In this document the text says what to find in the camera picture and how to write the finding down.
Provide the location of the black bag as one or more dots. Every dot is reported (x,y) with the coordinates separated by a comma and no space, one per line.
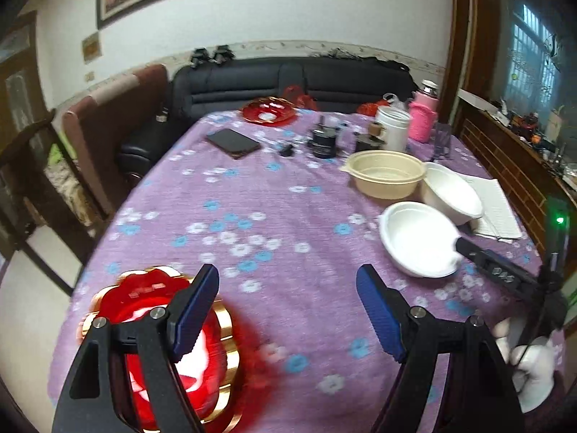
(396,65)

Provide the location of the dark jar with wooden lid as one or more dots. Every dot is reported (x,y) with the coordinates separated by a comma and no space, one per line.
(368,141)

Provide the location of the black power adapter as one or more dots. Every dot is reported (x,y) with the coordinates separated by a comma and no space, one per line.
(286,150)

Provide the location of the white cylindrical container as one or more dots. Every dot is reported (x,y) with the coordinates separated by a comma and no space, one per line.
(393,131)

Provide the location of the wooden cabinet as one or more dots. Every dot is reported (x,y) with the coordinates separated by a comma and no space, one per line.
(20,72)

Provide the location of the dark wooden chair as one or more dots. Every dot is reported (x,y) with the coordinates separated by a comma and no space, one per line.
(27,153)

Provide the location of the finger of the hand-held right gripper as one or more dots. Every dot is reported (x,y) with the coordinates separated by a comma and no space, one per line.
(496,268)

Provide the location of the black device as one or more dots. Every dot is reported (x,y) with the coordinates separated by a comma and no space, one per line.
(222,54)
(199,57)

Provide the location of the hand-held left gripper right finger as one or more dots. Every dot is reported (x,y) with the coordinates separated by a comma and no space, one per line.
(381,315)

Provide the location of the person's right forearm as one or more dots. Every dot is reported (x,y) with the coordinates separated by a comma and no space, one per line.
(559,392)

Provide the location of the brown upholstered chair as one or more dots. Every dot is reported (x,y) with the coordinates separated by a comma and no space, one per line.
(108,112)

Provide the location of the beige disposable bowl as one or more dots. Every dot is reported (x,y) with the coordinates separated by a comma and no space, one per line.
(383,185)

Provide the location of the black jar with white label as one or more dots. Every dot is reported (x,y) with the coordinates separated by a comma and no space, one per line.
(324,142)

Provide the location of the black leather sofa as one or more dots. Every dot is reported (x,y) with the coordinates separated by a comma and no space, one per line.
(252,81)

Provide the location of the deep white disposable bowl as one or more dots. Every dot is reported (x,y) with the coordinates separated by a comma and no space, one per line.
(450,194)

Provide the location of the shallow white disposable bowl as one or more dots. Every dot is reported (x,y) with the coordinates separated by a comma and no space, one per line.
(414,239)

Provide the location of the window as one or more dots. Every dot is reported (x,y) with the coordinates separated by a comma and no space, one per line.
(534,54)

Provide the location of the purple floral tablecloth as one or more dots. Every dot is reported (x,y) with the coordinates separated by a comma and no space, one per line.
(279,216)

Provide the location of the pink sleeved bottle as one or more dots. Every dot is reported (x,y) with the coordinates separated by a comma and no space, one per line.
(423,119)

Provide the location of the white folded cloth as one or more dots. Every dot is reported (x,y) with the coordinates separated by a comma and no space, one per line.
(496,207)

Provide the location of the dark smartphone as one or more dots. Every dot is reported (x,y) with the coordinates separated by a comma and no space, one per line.
(234,143)

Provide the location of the person's right hand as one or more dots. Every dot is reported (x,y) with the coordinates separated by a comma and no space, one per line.
(536,370)

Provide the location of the small red gold-rimmed plate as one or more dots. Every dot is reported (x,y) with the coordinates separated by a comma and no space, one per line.
(267,112)

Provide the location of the dark glass tumbler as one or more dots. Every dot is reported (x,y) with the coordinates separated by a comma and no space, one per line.
(441,142)

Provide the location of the small wall plaque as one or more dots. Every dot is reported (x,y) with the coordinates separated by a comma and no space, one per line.
(90,47)

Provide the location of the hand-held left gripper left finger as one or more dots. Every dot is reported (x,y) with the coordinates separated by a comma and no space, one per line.
(194,311)

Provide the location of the wooden sideboard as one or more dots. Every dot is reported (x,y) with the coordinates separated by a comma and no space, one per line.
(509,153)

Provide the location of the red plastic bag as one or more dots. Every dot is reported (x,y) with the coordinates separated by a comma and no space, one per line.
(300,97)

